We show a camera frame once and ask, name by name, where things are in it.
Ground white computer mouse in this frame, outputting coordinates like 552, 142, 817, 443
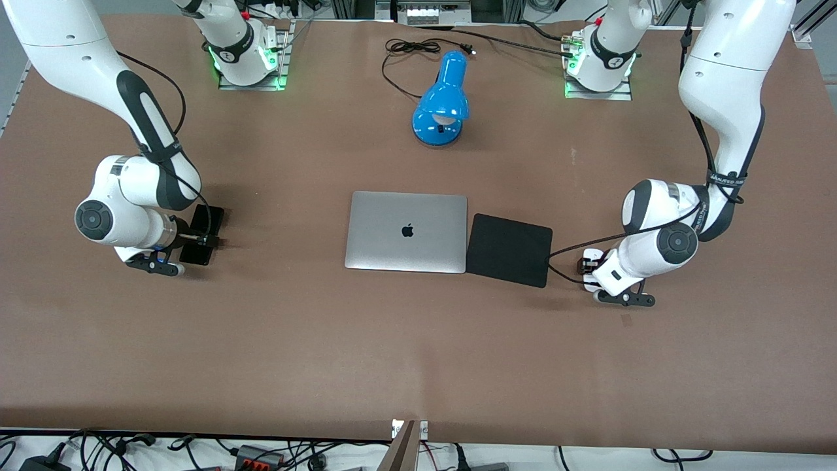
583, 248, 612, 294

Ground black smartphone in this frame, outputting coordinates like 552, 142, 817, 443
180, 205, 225, 266

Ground black mouse pad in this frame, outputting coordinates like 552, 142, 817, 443
466, 213, 553, 289

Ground silver laptop with logo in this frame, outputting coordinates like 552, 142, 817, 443
345, 191, 468, 274

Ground brown table cover mat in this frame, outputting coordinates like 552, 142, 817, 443
0, 14, 837, 453

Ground blue desk lamp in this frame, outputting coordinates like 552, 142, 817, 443
411, 50, 470, 147

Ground grey connector with orange levers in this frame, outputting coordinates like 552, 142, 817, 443
234, 444, 286, 470

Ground wooden strip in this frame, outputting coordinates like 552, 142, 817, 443
379, 420, 417, 471

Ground black power adapter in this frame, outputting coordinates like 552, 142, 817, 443
20, 453, 71, 471

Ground white box with sockets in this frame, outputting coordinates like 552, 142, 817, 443
405, 2, 470, 26

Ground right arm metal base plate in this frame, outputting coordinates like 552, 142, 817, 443
218, 20, 289, 92

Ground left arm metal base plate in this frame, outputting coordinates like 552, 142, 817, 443
564, 29, 633, 101

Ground tangled black cables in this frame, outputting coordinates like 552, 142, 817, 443
0, 428, 393, 471

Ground black cable to arm base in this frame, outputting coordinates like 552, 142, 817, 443
418, 25, 576, 58

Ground small metal bracket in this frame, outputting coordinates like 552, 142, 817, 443
391, 419, 429, 440

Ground black lamp power cord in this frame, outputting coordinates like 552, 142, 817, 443
381, 38, 477, 100

